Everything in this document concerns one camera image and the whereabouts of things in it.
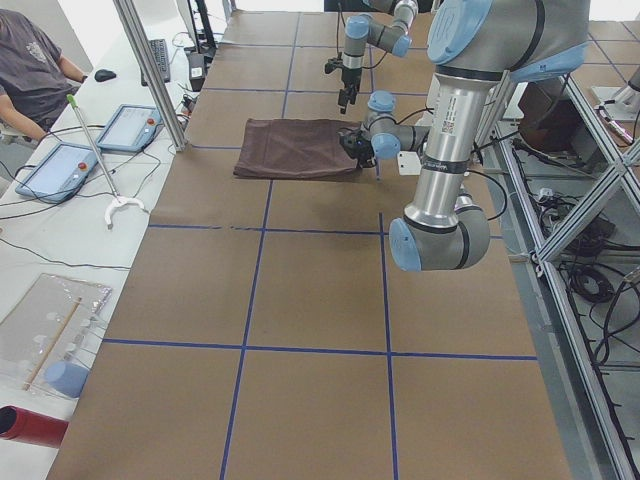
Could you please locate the reacher grabber stick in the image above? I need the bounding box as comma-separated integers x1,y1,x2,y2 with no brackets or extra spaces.
66,94,147,230

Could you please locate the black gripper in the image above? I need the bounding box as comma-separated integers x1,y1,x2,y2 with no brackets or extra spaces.
338,66,362,114
356,142,376,168

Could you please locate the far blue teach pendant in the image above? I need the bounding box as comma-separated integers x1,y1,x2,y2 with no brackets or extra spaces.
96,104,162,153

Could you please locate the black power adapter box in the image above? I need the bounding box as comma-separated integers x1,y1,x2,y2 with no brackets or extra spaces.
187,52,206,92

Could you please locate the black computer mouse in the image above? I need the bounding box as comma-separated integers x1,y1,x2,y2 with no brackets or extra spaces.
94,69,117,83

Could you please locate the wooden stick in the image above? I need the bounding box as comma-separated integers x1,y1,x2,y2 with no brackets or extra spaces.
22,297,82,391

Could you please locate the aluminium frame post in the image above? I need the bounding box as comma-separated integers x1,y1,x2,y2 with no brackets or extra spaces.
113,0,187,152

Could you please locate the aluminium truss frame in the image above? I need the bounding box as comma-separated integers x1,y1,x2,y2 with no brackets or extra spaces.
480,56,639,479

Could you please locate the clear plastic bag with items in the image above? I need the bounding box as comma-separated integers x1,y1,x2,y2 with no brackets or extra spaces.
1,274,112,398

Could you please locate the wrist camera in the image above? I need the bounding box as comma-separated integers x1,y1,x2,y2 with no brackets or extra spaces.
338,128,368,159
324,57,343,75

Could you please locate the seated person in grey shirt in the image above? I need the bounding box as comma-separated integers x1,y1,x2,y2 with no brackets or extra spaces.
1,9,87,141

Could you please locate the floor cable bundle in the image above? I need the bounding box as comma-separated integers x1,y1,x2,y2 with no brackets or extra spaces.
509,134,640,381

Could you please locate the light blue plastic cup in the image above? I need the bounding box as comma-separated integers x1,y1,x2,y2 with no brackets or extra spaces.
44,361,89,398

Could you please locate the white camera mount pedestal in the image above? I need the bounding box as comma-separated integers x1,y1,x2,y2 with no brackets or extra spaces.
393,107,473,175

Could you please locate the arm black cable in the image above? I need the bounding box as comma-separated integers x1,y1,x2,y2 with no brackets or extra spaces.
392,105,509,224
335,0,391,71

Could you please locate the red cylinder tube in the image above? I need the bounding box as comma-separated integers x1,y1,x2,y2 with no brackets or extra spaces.
1,405,68,448

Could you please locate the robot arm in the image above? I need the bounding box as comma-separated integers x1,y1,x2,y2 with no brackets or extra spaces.
325,0,420,114
366,1,590,271

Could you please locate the near blue teach pendant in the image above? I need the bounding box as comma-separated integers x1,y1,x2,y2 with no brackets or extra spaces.
15,143,97,204

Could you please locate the dark brown t-shirt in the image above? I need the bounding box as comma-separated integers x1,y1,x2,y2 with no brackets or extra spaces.
234,119,358,180

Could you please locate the black keyboard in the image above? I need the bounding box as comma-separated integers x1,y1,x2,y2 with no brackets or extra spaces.
148,39,171,83

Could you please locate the blue teach pendant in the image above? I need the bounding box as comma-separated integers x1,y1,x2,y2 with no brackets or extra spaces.
15,143,97,204
96,104,162,153

